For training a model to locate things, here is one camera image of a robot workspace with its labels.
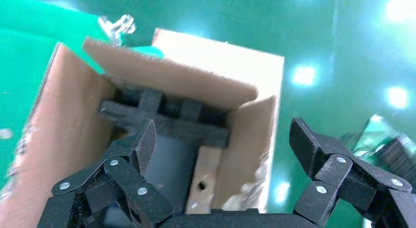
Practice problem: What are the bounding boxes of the large open cardboard carton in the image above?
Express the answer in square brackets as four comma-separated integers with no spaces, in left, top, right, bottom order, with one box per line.
[0,27,286,228]

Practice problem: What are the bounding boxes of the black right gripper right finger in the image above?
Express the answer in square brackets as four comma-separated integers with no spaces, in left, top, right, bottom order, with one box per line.
[288,117,416,228]

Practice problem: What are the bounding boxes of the silver binder clip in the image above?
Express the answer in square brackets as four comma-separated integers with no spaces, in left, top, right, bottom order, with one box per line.
[98,14,136,45]

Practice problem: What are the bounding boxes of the black foam insert block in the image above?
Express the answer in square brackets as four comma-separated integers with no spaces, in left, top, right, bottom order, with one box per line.
[98,88,232,150]

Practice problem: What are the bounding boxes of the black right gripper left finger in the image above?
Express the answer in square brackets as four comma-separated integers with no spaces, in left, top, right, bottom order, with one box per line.
[36,118,175,228]

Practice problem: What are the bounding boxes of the black perforated board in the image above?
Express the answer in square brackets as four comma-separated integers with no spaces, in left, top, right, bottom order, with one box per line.
[373,134,416,188]

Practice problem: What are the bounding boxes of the clear plastic bag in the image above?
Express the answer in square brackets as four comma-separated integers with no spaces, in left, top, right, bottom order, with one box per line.
[339,113,416,162]

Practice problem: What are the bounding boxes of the green table cloth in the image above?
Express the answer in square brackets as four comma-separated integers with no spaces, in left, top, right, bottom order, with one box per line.
[0,0,165,191]

